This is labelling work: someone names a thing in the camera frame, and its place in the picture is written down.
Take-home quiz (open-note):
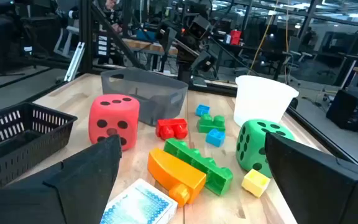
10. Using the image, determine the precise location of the green two-stud block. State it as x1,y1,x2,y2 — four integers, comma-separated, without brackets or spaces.
196,113,226,134

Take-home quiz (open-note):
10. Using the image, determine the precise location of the black slotted plastic basket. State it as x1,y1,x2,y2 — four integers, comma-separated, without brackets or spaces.
0,102,78,190

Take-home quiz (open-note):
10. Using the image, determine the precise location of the person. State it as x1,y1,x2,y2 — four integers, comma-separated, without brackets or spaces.
103,0,124,34

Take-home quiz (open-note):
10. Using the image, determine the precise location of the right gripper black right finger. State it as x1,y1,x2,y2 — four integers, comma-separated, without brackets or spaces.
264,132,358,224

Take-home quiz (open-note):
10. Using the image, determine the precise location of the small yellow toy block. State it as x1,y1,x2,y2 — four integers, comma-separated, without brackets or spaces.
241,169,271,198

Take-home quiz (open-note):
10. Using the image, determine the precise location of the black computer tower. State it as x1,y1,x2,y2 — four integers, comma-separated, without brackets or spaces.
326,86,358,133

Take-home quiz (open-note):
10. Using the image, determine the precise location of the long green four-stud block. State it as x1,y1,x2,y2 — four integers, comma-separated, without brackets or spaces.
163,138,234,197

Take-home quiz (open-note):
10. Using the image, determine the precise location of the green foam die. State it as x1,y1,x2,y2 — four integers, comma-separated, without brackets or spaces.
236,119,295,178

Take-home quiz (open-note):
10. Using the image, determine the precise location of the blue white card box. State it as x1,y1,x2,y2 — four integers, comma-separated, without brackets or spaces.
99,178,178,224

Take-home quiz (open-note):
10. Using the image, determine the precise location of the small blue toy block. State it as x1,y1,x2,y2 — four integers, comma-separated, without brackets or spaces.
205,129,226,147
195,104,211,118

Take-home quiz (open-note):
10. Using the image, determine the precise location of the orange curved toy block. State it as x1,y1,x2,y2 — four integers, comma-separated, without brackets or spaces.
147,148,207,208

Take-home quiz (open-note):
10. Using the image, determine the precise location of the red two-stud block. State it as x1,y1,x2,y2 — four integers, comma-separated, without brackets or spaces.
155,118,189,141

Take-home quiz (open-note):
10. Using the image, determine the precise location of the wooden workbench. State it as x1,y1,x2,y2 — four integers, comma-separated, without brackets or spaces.
121,37,180,57

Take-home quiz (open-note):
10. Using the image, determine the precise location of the red container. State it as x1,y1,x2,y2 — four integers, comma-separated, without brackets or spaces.
230,29,242,46

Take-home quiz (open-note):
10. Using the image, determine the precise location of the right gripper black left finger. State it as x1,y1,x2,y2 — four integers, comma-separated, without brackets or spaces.
0,134,122,224

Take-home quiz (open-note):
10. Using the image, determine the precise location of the silver aluminium bracket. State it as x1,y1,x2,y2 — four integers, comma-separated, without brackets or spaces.
63,41,86,83

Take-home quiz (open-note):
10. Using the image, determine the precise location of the red foam die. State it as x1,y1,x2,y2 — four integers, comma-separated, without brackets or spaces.
88,94,140,152

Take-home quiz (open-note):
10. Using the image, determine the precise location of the grey translucent plastic bin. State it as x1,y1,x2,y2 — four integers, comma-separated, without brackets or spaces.
100,67,189,127

